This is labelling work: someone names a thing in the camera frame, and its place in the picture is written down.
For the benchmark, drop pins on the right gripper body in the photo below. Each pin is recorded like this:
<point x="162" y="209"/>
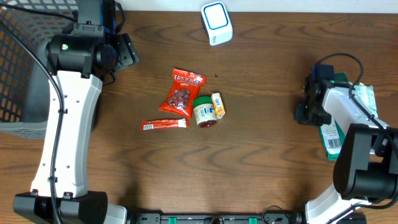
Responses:
<point x="311" y="114"/>

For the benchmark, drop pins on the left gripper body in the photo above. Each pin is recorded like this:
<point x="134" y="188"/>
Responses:
<point x="127" y="53"/>

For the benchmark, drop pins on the green 3M product package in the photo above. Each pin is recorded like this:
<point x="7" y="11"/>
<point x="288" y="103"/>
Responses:
<point x="332" y="139"/>

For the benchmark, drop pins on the teal tissue packet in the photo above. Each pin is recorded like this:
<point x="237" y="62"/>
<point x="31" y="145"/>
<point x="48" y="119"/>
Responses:
<point x="366" y="96"/>

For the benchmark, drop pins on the red snack bag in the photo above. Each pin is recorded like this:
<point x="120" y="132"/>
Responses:
<point x="184" y="91"/>

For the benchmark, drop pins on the red stick packet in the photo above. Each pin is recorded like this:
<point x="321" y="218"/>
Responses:
<point x="164" y="124"/>

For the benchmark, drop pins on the small orange packet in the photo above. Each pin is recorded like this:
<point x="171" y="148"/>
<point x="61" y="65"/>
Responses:
<point x="218" y="105"/>

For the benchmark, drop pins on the green-lid seasoning jar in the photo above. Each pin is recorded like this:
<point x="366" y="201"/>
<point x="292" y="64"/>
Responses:
<point x="204" y="112"/>

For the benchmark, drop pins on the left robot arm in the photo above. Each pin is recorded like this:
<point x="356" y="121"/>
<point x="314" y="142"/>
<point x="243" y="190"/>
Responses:
<point x="59" y="192"/>

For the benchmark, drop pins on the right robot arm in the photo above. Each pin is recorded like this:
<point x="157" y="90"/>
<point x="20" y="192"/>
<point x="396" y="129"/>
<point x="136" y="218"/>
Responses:
<point x="365" y="172"/>

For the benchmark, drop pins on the white barcode scanner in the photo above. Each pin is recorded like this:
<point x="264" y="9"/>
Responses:
<point x="216" y="23"/>

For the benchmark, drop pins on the grey plastic mesh basket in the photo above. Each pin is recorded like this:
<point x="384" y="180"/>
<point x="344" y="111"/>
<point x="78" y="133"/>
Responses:
<point x="24" y="86"/>

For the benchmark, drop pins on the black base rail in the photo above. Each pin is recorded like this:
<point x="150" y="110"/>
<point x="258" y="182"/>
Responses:
<point x="272" y="218"/>

